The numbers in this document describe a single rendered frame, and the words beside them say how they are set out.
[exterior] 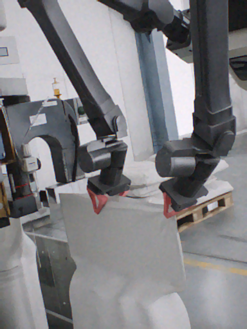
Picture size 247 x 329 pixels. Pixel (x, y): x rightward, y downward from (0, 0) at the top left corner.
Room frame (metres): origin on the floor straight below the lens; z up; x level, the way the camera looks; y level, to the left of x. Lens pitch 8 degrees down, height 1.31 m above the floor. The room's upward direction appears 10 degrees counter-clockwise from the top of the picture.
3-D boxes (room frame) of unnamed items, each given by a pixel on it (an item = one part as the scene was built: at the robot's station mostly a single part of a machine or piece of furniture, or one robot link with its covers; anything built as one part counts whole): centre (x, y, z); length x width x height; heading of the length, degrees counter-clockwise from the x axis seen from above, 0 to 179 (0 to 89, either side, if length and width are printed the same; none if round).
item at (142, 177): (4.30, -0.27, 0.56); 0.66 x 0.42 x 0.15; 130
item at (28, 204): (1.40, 0.33, 1.04); 0.08 x 0.06 x 0.05; 130
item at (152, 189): (4.43, -0.09, 0.44); 0.66 x 0.42 x 0.14; 35
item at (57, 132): (1.57, 0.31, 1.21); 0.30 x 0.25 x 0.30; 40
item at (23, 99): (1.49, 0.30, 1.35); 0.09 x 0.09 x 0.03
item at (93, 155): (1.14, 0.04, 1.20); 0.11 x 0.09 x 0.12; 132
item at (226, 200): (4.66, -0.34, 0.07); 1.20 x 0.82 x 0.14; 132
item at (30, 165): (1.37, 0.27, 1.14); 0.05 x 0.04 x 0.16; 130
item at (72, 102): (1.58, 0.13, 1.29); 0.08 x 0.05 x 0.09; 40
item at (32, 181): (1.36, 0.27, 1.11); 0.03 x 0.03 x 0.06
